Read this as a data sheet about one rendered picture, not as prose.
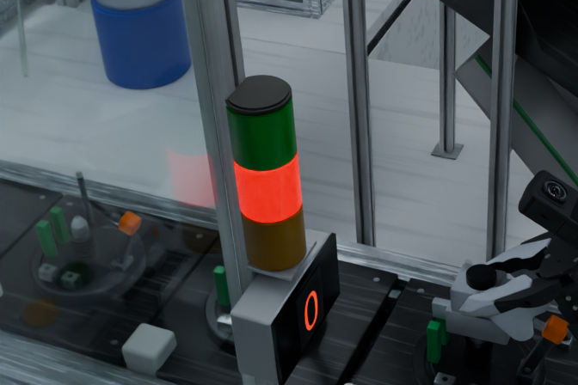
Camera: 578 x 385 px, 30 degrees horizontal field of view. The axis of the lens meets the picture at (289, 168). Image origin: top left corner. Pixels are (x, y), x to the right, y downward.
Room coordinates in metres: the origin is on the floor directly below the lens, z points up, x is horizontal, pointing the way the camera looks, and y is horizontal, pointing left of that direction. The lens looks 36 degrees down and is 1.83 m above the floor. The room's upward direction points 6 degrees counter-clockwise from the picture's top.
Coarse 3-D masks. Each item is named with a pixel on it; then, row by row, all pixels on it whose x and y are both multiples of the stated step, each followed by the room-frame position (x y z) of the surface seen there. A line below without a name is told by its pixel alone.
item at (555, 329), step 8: (536, 320) 0.76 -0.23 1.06; (552, 320) 0.75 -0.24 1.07; (560, 320) 0.76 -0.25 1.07; (536, 328) 0.75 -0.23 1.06; (544, 328) 0.75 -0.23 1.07; (552, 328) 0.74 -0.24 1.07; (560, 328) 0.74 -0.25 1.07; (544, 336) 0.75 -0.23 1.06; (552, 336) 0.74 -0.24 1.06; (560, 336) 0.74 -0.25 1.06; (536, 344) 0.76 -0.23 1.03; (544, 344) 0.75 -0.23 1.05; (552, 344) 0.75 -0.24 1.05; (536, 352) 0.75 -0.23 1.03; (544, 352) 0.75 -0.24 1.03; (528, 360) 0.76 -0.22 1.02; (536, 360) 0.75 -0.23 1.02; (528, 368) 0.76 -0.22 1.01
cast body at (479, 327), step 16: (464, 272) 0.80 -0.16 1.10; (480, 272) 0.79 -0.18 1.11; (496, 272) 0.80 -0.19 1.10; (464, 288) 0.78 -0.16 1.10; (480, 288) 0.77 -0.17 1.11; (432, 304) 0.81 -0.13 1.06; (448, 304) 0.79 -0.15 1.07; (448, 320) 0.78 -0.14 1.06; (464, 320) 0.77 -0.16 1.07; (480, 320) 0.77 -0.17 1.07; (480, 336) 0.76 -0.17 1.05; (496, 336) 0.76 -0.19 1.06
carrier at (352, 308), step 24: (360, 288) 0.94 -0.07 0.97; (384, 288) 0.94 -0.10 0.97; (336, 312) 0.90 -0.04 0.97; (360, 312) 0.90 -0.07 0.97; (336, 336) 0.86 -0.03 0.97; (360, 336) 0.86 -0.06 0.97; (312, 360) 0.83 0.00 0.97; (336, 360) 0.83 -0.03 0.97; (288, 384) 0.80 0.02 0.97; (312, 384) 0.80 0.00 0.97; (336, 384) 0.79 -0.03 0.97
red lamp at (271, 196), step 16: (240, 176) 0.66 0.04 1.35; (256, 176) 0.65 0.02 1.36; (272, 176) 0.65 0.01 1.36; (288, 176) 0.66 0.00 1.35; (240, 192) 0.67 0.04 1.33; (256, 192) 0.66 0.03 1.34; (272, 192) 0.65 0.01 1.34; (288, 192) 0.66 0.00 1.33; (240, 208) 0.67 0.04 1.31; (256, 208) 0.66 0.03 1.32; (272, 208) 0.65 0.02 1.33; (288, 208) 0.66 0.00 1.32
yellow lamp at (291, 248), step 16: (256, 224) 0.66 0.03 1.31; (272, 224) 0.65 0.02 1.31; (288, 224) 0.66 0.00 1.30; (256, 240) 0.66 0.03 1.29; (272, 240) 0.65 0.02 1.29; (288, 240) 0.66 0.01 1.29; (304, 240) 0.67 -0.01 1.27; (256, 256) 0.66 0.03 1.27; (272, 256) 0.65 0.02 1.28; (288, 256) 0.66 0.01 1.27
